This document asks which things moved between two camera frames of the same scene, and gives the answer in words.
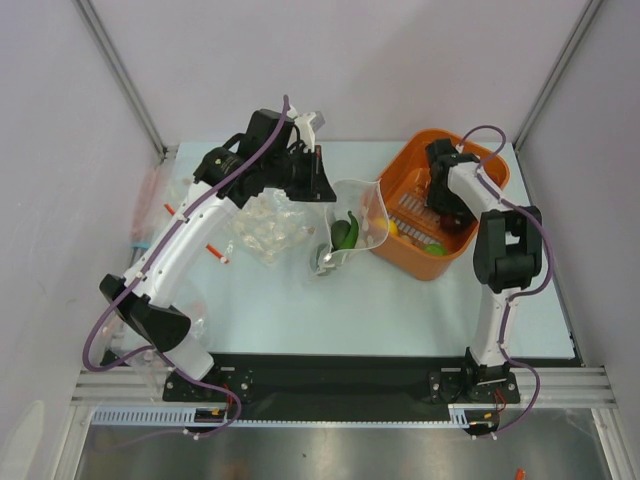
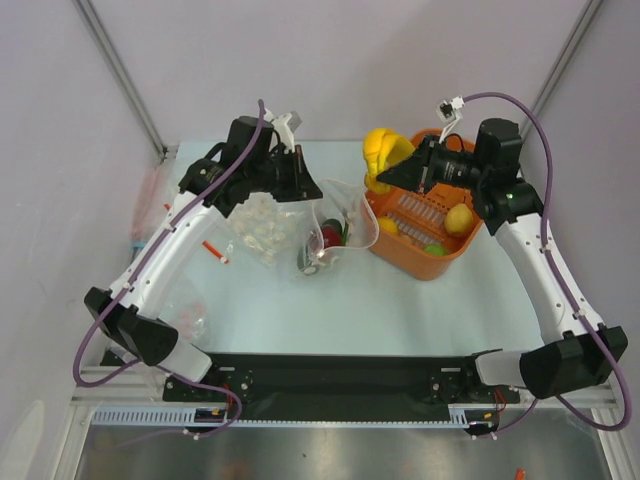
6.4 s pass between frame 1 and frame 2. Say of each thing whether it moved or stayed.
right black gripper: moved
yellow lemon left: stayed
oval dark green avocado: moved
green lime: stayed
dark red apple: moved
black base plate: stayed
